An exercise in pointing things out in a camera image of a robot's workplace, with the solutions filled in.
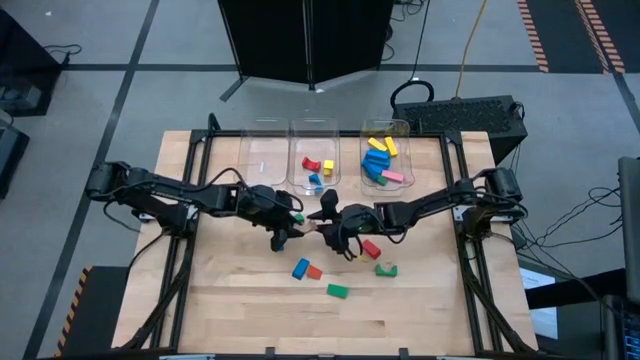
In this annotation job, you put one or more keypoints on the white paper sheet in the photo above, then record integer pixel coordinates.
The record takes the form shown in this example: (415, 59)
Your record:
(537, 279)

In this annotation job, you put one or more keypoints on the clear plastic bin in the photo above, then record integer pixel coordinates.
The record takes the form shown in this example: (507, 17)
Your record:
(315, 140)
(262, 150)
(405, 150)

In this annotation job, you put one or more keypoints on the black perforated computer case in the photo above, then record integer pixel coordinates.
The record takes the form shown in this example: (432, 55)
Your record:
(460, 117)

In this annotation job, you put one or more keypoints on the green arch block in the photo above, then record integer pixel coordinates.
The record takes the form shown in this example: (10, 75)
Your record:
(386, 273)

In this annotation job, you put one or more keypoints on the orange rectangular block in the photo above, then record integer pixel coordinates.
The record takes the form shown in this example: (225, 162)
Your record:
(314, 272)

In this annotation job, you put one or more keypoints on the black equipment cart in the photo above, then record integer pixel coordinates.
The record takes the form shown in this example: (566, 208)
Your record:
(25, 50)

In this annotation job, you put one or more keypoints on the black side desk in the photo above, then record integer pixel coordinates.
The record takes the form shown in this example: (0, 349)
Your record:
(575, 291)

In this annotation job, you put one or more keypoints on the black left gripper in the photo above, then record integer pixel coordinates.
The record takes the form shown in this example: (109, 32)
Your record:
(267, 206)

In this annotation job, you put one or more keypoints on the blue short block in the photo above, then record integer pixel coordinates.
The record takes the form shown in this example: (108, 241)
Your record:
(315, 179)

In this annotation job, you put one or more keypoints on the large green wedge block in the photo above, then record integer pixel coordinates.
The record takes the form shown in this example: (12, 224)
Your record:
(337, 291)

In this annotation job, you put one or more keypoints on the yellow arch block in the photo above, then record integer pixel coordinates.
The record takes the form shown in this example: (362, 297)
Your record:
(328, 164)

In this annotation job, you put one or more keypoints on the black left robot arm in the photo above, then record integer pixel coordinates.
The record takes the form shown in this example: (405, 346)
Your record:
(165, 192)

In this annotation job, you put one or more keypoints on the small green wedge block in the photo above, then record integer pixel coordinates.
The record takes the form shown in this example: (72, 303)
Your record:
(299, 218)

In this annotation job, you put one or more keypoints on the black mat orange stripes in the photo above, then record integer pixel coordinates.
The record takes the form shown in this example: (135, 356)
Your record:
(560, 30)

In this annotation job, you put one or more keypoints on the yellow long block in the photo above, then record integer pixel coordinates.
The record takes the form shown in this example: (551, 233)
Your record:
(377, 145)
(391, 146)

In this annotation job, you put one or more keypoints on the green long block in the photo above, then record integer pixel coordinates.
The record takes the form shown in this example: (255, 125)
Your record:
(382, 181)

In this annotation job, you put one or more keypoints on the dark monitor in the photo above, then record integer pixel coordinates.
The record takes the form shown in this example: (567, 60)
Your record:
(10, 155)

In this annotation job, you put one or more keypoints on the blue long block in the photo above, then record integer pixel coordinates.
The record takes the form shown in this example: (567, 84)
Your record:
(373, 175)
(371, 167)
(378, 154)
(377, 161)

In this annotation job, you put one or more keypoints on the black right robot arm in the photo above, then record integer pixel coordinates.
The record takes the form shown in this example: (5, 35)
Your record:
(440, 202)

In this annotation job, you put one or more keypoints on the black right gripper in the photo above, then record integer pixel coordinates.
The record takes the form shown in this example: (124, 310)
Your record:
(360, 221)

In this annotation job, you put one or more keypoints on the red arch block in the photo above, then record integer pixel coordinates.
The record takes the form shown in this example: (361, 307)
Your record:
(311, 166)

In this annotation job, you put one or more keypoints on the grey monitor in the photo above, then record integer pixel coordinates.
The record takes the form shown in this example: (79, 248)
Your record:
(631, 225)

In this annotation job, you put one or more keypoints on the black mat hazard edge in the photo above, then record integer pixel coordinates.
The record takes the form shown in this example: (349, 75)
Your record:
(100, 310)

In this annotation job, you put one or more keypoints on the pink long block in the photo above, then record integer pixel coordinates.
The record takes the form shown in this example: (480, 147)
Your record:
(392, 176)

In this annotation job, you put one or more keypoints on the black aluminium table frame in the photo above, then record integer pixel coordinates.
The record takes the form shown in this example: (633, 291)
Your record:
(350, 134)

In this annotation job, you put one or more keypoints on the black folding partition screen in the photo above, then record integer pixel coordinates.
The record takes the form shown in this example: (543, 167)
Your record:
(270, 40)

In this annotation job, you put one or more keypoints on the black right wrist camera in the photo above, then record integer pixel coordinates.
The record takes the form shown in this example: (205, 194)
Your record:
(329, 200)

